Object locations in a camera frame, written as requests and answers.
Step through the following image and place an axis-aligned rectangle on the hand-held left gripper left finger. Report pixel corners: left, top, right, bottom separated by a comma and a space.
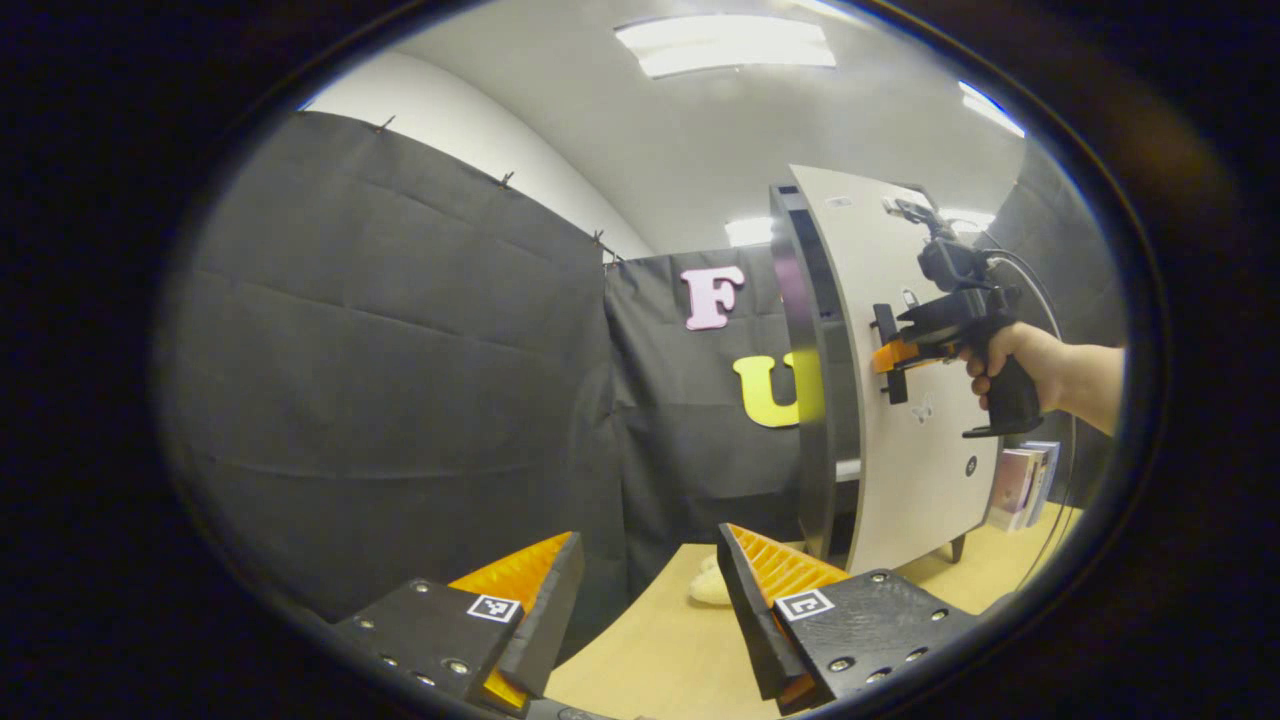
330, 531, 586, 719

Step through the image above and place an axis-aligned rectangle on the cream plush toy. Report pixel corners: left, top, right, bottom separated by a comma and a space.
688, 555, 733, 606

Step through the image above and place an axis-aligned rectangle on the blue-grey book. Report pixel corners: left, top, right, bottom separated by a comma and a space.
1026, 440, 1062, 526

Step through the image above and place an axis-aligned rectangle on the white book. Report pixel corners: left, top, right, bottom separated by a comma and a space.
1020, 446, 1052, 529

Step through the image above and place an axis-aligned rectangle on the black backdrop cloth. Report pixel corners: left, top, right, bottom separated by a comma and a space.
160, 110, 1126, 621

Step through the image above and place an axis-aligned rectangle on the black cabinet door handle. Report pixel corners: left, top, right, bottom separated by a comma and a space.
873, 303, 909, 406

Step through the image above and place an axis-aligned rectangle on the large ceiling light panel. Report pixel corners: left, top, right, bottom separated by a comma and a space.
615, 15, 837, 79

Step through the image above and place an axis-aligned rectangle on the light grey cabinet door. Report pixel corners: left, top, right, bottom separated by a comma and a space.
790, 165, 1003, 576

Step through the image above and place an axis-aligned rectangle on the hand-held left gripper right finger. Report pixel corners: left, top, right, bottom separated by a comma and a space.
716, 522, 981, 717

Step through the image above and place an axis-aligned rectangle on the dark grey cabinet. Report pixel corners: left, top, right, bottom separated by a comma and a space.
768, 183, 971, 567

